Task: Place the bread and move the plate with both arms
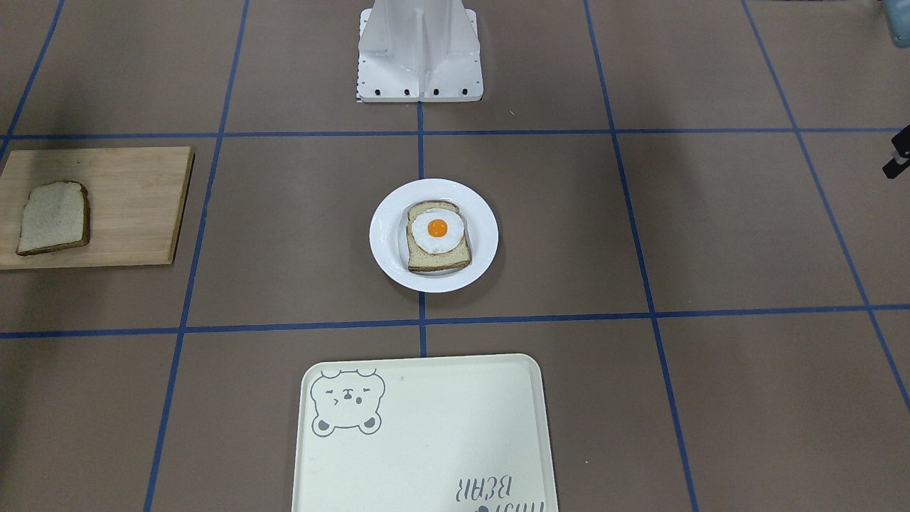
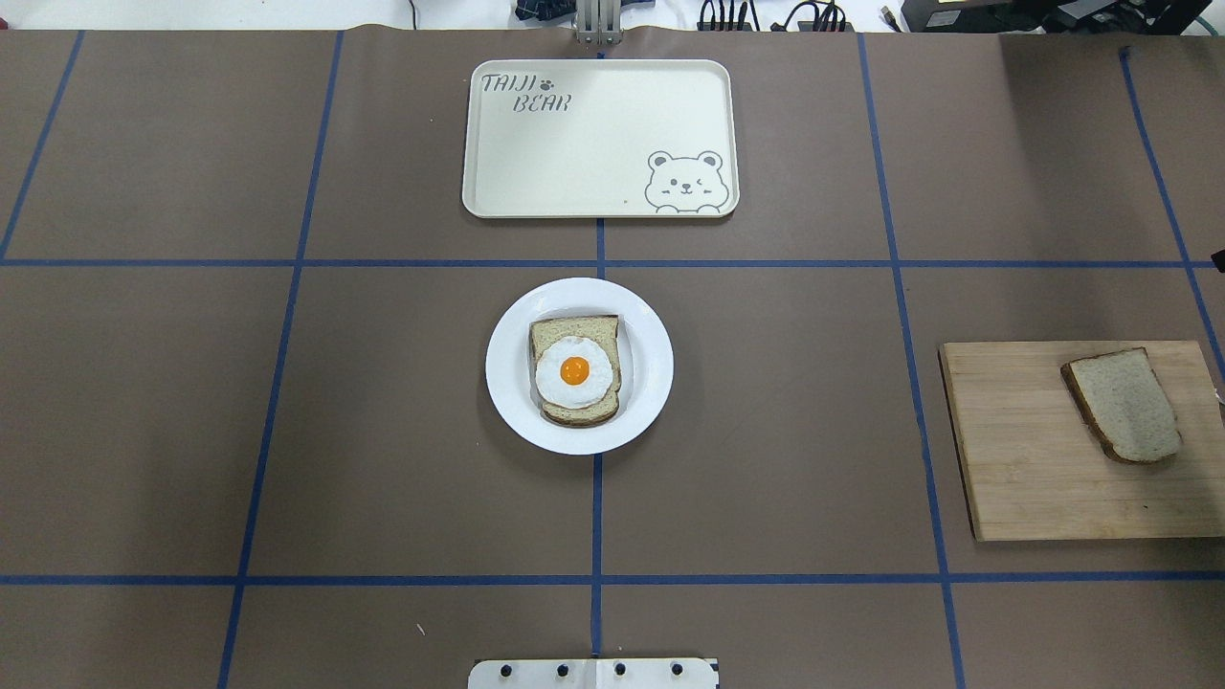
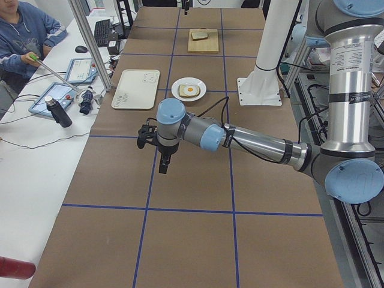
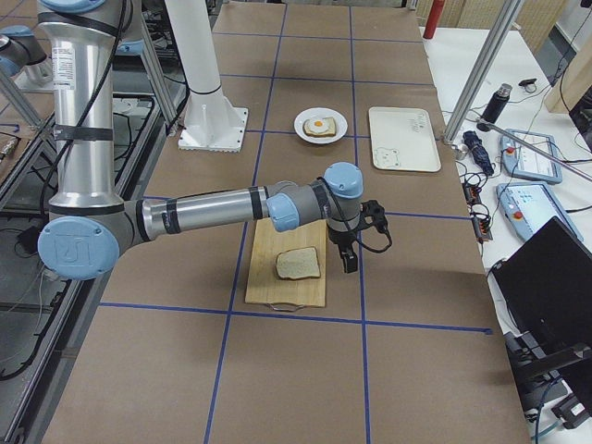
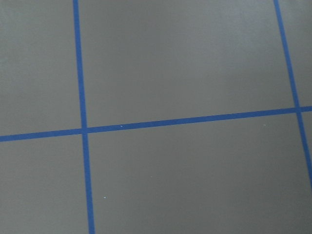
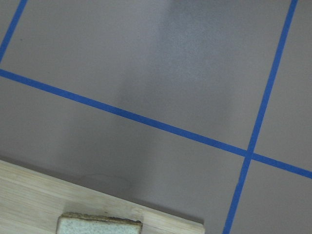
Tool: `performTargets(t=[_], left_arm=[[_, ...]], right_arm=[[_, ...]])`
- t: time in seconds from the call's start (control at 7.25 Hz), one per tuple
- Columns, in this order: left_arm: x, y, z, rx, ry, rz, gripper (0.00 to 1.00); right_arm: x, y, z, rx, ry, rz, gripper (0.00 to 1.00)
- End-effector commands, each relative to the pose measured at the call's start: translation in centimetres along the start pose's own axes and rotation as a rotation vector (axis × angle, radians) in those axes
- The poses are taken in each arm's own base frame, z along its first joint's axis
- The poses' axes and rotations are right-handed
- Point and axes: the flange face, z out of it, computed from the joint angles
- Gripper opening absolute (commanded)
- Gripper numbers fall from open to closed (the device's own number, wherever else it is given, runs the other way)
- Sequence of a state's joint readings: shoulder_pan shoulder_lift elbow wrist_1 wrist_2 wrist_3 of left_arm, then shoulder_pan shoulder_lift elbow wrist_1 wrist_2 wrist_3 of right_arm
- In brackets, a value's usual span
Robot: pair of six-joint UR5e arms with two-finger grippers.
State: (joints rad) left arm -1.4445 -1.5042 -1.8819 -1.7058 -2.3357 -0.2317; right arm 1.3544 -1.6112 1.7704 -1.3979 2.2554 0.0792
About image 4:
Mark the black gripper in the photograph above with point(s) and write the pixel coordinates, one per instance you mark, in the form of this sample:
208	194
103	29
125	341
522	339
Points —
340	239

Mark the bread slice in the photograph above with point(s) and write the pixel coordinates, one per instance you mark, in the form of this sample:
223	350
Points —
298	264

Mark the egg toast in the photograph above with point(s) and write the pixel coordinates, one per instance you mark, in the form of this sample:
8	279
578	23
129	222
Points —
320	127

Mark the white round plate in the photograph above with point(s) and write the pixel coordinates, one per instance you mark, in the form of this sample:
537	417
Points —
342	125

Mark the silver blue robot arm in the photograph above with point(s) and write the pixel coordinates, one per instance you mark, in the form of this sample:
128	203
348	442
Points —
90	226
20	50

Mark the bamboo cutting board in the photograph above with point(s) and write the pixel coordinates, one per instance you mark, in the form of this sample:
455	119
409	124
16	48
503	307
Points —
264	287

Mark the cream bear tray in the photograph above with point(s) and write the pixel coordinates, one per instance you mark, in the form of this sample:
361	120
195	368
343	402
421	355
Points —
402	139

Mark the folded navy umbrella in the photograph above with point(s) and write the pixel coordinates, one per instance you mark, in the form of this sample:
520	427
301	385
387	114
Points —
478	152

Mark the near teach pendant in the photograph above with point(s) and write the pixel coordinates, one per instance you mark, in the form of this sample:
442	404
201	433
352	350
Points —
530	205

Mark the teach pendant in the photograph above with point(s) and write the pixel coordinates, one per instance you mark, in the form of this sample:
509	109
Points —
523	163
530	205

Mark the metal grabber stick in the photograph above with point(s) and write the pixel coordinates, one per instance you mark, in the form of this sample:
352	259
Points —
532	147

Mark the far teach pendant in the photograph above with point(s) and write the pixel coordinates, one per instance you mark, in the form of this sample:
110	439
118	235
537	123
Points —
523	163

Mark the black laptop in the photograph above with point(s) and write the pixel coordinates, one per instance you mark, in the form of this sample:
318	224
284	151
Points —
547	286

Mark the black water bottle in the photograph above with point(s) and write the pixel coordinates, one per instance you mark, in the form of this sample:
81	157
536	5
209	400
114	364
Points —
497	102

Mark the red cylinder bottle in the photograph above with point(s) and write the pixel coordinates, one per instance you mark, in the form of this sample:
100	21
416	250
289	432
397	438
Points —
433	18

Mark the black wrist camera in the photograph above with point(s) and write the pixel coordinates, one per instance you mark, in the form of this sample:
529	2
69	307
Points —
373	216

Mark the white pedestal column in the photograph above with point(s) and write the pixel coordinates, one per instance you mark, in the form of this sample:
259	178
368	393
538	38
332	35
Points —
211	122

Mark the aluminium frame post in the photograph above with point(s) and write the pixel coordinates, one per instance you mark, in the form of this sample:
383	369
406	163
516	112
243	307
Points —
492	44

